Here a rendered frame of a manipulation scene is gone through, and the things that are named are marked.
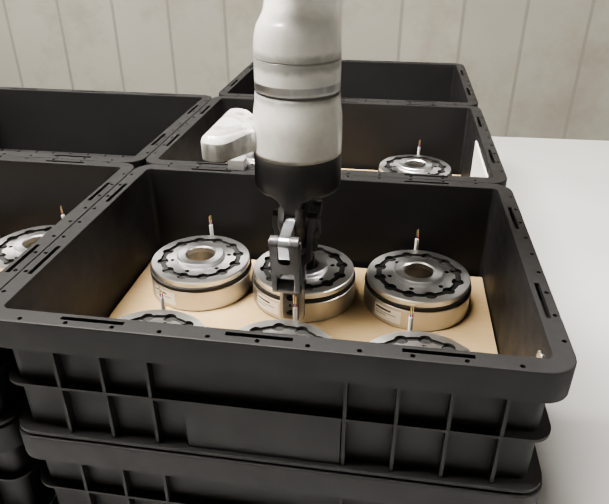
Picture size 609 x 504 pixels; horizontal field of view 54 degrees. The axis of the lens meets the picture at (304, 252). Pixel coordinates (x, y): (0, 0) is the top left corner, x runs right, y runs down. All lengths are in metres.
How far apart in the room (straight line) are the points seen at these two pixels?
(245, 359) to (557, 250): 0.73
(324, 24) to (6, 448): 0.41
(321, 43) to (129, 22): 2.12
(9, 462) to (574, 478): 0.51
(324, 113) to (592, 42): 2.07
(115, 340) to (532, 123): 2.23
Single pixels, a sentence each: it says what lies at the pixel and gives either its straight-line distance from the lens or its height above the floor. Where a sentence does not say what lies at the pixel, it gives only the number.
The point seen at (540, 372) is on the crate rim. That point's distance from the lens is 0.39.
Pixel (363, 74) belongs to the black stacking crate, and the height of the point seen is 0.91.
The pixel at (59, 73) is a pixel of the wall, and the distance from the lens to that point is 2.73.
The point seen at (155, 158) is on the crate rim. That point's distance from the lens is 0.71.
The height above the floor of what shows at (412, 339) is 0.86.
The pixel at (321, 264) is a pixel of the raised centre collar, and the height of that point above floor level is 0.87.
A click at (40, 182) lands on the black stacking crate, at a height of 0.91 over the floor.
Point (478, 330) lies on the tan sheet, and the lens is 0.59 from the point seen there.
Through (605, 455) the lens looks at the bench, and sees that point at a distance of 0.70.
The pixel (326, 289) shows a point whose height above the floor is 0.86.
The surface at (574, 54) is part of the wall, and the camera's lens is 2.49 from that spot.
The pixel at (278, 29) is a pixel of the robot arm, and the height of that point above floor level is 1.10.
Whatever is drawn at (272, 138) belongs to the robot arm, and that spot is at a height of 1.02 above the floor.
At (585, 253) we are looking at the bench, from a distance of 1.06.
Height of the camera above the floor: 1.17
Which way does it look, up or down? 29 degrees down
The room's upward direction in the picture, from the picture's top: straight up
